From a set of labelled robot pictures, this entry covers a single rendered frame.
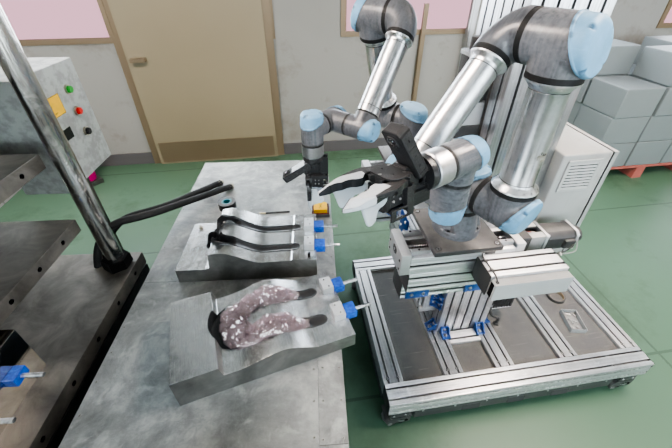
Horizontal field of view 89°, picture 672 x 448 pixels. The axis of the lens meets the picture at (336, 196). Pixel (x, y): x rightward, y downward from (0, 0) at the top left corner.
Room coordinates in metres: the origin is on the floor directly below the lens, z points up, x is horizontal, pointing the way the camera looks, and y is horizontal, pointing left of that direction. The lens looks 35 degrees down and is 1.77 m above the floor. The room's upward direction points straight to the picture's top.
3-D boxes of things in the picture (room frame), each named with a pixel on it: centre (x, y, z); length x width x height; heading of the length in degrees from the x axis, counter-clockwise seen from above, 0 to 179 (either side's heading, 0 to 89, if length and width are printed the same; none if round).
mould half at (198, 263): (0.98, 0.33, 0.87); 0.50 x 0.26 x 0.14; 93
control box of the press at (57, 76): (1.15, 1.04, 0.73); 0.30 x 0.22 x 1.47; 3
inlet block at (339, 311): (0.68, -0.05, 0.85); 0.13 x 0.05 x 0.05; 110
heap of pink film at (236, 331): (0.63, 0.22, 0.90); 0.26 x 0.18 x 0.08; 110
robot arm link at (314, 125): (1.04, 0.08, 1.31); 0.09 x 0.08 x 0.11; 143
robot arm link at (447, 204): (0.62, -0.24, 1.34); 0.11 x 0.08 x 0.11; 34
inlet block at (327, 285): (0.78, -0.01, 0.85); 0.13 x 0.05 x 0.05; 110
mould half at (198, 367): (0.63, 0.22, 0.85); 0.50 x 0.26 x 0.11; 110
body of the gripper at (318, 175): (1.04, 0.07, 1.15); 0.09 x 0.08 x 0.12; 93
